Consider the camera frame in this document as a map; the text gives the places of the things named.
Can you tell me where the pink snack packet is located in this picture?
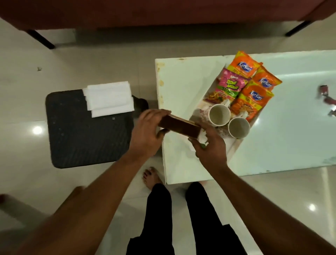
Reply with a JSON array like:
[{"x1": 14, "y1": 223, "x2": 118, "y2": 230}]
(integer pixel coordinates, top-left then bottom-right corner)
[{"x1": 204, "y1": 68, "x2": 249, "y2": 105}]

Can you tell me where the person's right forearm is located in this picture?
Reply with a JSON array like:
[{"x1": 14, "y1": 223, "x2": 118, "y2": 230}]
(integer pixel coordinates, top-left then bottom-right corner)
[{"x1": 210, "y1": 164, "x2": 336, "y2": 255}]

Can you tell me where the red sofa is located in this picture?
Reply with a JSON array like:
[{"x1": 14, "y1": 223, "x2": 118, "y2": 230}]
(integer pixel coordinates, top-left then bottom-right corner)
[{"x1": 0, "y1": 0, "x2": 336, "y2": 31}]

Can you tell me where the brown rectangular box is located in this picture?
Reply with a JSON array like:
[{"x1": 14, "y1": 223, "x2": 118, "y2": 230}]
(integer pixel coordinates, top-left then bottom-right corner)
[{"x1": 158, "y1": 114, "x2": 202, "y2": 139}]

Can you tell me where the white cup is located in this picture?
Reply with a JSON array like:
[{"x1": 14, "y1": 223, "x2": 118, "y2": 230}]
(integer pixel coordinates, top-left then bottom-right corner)
[
  {"x1": 228, "y1": 112, "x2": 251, "y2": 140},
  {"x1": 208, "y1": 99, "x2": 232, "y2": 127}
]

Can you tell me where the person's left leg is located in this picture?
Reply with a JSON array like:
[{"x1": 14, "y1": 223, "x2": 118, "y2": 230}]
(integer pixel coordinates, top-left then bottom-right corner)
[{"x1": 126, "y1": 183, "x2": 175, "y2": 255}]

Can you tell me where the black sofa leg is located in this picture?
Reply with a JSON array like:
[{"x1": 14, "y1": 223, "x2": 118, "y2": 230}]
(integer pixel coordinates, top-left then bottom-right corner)
[
  {"x1": 26, "y1": 29, "x2": 56, "y2": 50},
  {"x1": 285, "y1": 20, "x2": 313, "y2": 37}
]

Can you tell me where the small orange snack packet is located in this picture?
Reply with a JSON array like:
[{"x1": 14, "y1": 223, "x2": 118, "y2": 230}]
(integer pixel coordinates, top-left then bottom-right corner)
[
  {"x1": 227, "y1": 51, "x2": 263, "y2": 79},
  {"x1": 251, "y1": 66, "x2": 283, "y2": 91}
]

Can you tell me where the person's left hand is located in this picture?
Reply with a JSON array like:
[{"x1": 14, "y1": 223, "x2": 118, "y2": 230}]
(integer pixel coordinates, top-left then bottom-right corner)
[{"x1": 128, "y1": 109, "x2": 171, "y2": 162}]

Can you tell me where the stack of white napkins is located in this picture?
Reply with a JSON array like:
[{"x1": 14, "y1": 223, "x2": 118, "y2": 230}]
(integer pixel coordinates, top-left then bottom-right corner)
[{"x1": 82, "y1": 81, "x2": 135, "y2": 118}]

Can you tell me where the person's right hand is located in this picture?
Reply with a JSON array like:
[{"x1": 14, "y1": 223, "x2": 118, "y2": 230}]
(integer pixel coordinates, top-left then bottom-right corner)
[{"x1": 188, "y1": 122, "x2": 228, "y2": 173}]

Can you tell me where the person's right leg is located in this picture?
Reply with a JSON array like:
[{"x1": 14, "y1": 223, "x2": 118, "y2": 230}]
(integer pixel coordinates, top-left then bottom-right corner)
[{"x1": 185, "y1": 181, "x2": 248, "y2": 255}]

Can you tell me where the black woven stool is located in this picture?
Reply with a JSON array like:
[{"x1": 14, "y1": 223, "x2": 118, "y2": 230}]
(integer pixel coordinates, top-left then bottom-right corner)
[{"x1": 45, "y1": 89, "x2": 136, "y2": 169}]

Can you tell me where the large orange snack packet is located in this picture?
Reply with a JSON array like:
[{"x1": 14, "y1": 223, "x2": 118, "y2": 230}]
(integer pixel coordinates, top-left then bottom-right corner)
[{"x1": 230, "y1": 80, "x2": 274, "y2": 123}]

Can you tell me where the person's leg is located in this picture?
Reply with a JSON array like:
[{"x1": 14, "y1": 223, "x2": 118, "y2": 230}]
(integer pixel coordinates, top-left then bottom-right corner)
[
  {"x1": 126, "y1": 183, "x2": 175, "y2": 255},
  {"x1": 185, "y1": 181, "x2": 248, "y2": 255}
]

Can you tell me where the person's left forearm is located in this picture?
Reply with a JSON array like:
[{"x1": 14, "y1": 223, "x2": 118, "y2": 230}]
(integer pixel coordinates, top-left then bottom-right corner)
[{"x1": 14, "y1": 152, "x2": 156, "y2": 255}]

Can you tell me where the person's left foot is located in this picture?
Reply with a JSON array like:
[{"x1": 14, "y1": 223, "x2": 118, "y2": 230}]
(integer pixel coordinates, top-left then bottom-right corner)
[{"x1": 142, "y1": 167, "x2": 164, "y2": 191}]

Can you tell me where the white serving tray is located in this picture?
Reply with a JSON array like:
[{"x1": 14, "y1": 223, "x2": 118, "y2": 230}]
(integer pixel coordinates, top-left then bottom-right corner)
[{"x1": 189, "y1": 62, "x2": 263, "y2": 162}]

